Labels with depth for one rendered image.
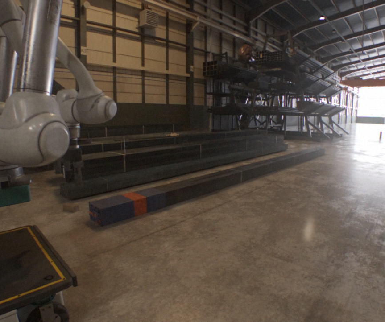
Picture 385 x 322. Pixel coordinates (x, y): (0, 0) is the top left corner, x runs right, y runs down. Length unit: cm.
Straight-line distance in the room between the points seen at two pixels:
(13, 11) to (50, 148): 92
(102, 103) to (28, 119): 32
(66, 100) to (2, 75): 59
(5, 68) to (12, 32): 23
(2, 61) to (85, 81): 71
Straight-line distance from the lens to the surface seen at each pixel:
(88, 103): 102
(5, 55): 165
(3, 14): 153
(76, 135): 115
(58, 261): 128
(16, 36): 150
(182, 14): 1402
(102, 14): 1203
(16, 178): 99
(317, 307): 153
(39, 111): 79
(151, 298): 149
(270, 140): 704
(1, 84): 163
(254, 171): 398
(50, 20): 90
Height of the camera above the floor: 94
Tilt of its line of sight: 10 degrees down
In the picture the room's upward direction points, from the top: straight up
